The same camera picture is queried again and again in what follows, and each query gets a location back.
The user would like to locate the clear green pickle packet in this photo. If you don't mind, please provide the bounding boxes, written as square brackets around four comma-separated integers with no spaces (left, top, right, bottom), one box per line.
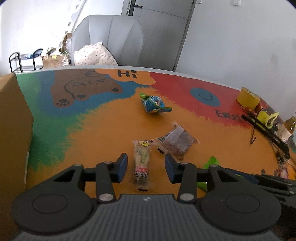
[132,140,154,192]

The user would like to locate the black metal shoe rack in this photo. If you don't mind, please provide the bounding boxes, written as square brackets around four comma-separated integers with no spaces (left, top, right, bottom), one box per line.
[9,48,43,74]

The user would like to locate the brown cake clear packet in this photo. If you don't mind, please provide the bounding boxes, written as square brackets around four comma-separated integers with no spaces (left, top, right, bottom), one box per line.
[154,121,199,162]

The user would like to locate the white dotted pillow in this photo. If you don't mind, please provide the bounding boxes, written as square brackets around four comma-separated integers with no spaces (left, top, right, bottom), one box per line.
[73,42,118,66]

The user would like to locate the amber glass bottle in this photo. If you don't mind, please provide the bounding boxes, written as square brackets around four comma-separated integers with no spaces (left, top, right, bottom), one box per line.
[276,113,296,143]

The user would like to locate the yellow crumpled bag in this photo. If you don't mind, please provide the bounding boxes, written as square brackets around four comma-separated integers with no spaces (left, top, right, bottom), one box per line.
[256,110,280,129]

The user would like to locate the grey armchair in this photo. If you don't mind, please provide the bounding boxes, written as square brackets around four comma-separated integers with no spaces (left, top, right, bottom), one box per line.
[71,15,144,67]

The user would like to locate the black door handle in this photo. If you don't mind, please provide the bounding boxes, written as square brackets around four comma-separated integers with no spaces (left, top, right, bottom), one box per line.
[127,0,143,16]

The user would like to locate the small blue green snack packet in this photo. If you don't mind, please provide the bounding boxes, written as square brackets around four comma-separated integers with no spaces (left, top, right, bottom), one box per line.
[139,93,172,113]

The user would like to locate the grey door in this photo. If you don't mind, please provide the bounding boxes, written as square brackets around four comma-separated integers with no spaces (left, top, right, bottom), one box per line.
[121,0,196,71]

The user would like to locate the pink white keychain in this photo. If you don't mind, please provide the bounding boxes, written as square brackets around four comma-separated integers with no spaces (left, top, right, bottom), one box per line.
[274,166,288,179]

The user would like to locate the yellow tape roll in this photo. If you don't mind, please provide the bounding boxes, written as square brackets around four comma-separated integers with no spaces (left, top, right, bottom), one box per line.
[236,87,260,110]

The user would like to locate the white wall switch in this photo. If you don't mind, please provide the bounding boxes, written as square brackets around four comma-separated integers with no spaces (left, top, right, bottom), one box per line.
[232,0,242,6]

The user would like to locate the taped cardboard box on floor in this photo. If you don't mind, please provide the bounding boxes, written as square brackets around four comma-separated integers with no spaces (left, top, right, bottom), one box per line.
[42,54,70,69]

